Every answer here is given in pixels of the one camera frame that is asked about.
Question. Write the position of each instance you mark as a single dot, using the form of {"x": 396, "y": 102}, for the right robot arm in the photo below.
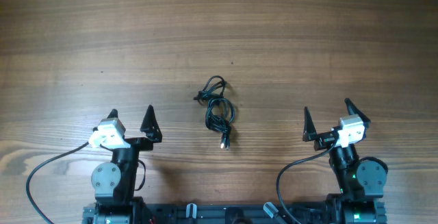
{"x": 361, "y": 180}

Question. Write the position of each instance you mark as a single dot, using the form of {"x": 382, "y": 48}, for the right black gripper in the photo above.
{"x": 324, "y": 140}

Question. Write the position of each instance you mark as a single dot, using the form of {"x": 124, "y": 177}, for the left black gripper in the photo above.
{"x": 151, "y": 133}

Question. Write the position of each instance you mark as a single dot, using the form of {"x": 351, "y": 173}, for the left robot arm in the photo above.
{"x": 114, "y": 182}

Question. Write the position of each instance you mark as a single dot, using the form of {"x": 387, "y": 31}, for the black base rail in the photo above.
{"x": 236, "y": 213}

